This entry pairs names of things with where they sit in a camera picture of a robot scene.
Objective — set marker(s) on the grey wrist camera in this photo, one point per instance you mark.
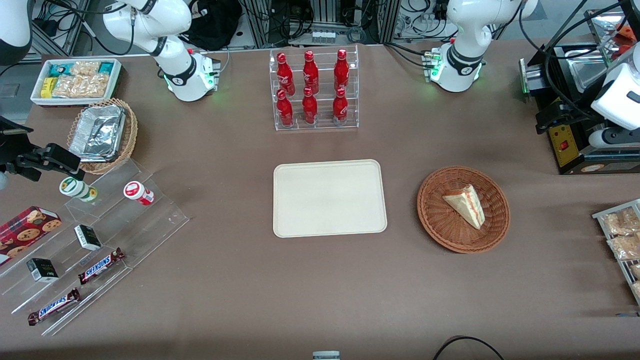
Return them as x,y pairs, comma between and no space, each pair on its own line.
612,138
3,181

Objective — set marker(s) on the beige rectangular tray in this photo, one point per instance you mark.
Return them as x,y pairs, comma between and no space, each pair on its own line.
330,200

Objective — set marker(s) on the green lid cup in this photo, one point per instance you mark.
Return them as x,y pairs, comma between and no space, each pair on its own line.
75,188

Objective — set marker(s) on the yellow snack pack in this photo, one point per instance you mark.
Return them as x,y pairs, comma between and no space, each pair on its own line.
47,87

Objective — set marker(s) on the clear snack bag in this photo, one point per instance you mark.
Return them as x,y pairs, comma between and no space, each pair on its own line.
637,289
636,271
620,222
625,246

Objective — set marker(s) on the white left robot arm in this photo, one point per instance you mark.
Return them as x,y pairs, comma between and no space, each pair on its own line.
465,30

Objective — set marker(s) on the Snickers bar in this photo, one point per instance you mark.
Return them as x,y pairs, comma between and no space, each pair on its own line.
54,307
100,266

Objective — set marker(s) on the clear acrylic stepped stand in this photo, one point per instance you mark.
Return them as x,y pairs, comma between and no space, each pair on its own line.
145,225

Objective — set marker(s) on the triangular sandwich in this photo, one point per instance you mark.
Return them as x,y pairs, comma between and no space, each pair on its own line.
467,202

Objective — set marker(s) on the red lid cup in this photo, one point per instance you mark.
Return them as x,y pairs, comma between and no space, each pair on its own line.
137,192

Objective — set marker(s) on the light wicker basket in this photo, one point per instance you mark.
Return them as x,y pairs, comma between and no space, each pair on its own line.
131,135

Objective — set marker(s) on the brown wicker basket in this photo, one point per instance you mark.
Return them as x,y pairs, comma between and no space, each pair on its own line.
440,220

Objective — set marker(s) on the small black box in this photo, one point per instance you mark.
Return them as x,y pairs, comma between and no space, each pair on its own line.
42,270
88,237

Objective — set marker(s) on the aluminium foil tray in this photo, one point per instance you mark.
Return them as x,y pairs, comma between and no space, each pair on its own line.
97,132

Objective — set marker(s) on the steel warmer pan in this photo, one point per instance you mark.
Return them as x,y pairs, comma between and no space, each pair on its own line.
587,70

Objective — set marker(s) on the black bag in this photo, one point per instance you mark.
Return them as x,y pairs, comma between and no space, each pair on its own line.
212,27

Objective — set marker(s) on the black food warmer machine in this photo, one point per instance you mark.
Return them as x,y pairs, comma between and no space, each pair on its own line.
570,152

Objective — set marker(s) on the clear cracker bag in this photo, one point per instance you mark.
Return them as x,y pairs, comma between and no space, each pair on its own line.
80,86
85,68

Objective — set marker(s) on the white snack bin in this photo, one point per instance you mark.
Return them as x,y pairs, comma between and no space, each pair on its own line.
37,97

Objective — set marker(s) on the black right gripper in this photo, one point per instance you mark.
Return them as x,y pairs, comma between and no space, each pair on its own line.
11,150

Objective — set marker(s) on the red cola bottle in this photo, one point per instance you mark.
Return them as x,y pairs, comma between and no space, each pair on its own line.
309,107
284,110
285,75
310,72
341,70
340,107

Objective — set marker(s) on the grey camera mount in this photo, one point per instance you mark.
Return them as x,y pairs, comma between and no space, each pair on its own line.
326,355

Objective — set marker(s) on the white power strip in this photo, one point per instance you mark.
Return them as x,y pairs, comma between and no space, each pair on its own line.
323,36

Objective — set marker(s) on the teal snack pack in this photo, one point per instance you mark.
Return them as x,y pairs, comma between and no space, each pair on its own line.
57,69
106,67

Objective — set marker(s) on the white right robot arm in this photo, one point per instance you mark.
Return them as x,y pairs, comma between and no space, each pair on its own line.
175,55

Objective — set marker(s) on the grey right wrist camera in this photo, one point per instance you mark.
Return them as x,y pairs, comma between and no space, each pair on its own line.
3,181

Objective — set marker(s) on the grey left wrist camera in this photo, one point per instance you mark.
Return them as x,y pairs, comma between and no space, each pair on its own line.
612,138

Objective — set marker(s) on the clear acrylic bottle rack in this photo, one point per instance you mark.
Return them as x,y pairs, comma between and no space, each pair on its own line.
325,125

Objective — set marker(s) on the red cookie box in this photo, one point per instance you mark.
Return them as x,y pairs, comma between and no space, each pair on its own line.
25,230

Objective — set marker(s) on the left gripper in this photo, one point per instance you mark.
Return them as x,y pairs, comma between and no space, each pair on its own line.
570,111

